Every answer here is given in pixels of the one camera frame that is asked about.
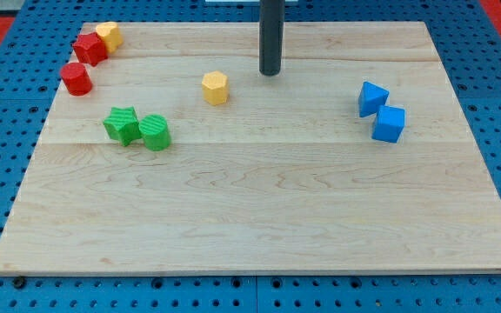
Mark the yellow hexagon block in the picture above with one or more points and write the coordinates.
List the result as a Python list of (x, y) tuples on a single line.
[(215, 87)]

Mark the light wooden board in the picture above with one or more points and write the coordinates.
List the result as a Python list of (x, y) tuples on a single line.
[(282, 179)]

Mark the green cylinder block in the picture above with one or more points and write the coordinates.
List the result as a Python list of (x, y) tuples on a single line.
[(155, 132)]

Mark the green star block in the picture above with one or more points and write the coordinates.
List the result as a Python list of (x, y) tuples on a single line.
[(122, 125)]

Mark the blue triangle block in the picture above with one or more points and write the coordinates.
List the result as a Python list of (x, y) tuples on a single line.
[(371, 97)]

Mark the blue cube block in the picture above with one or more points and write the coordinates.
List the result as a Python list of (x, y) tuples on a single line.
[(388, 124)]

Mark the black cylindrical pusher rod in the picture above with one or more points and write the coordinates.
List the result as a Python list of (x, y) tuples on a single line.
[(271, 30)]

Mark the yellow heart block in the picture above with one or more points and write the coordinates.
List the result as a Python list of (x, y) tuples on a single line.
[(111, 35)]

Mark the red cylinder block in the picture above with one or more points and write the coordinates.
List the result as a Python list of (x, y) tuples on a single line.
[(76, 79)]

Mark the red star block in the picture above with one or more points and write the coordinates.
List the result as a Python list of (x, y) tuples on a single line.
[(90, 49)]

